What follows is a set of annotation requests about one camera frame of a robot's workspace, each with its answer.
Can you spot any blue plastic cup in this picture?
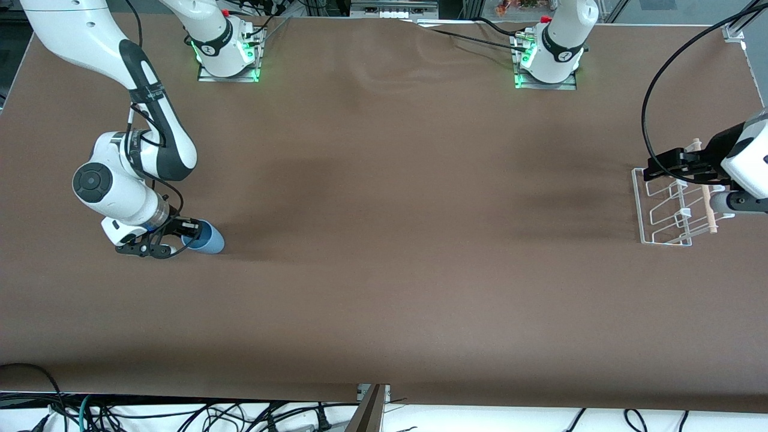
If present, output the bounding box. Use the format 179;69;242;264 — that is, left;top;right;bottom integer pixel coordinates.
181;219;226;255

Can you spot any white connector strip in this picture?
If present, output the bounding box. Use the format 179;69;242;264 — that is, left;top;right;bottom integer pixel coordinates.
351;0;439;20

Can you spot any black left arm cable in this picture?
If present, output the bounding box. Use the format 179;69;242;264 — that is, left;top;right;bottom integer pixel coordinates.
641;0;768;181

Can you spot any white wire cup rack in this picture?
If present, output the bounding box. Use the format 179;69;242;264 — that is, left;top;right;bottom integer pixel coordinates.
631;138;736;247

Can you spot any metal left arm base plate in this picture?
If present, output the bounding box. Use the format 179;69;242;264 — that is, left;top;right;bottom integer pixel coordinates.
514;33;578;91

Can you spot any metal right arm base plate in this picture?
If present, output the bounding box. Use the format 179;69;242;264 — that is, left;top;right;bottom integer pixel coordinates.
197;27;261;83

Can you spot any black looped floor cable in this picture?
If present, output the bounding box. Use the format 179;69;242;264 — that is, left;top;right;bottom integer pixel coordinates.
0;363;68;432

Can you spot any short black table cable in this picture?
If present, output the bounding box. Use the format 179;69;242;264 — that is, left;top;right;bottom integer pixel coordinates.
476;17;520;38

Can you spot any long black table cable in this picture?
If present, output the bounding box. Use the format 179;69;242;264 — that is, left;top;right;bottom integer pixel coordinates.
413;19;530;53

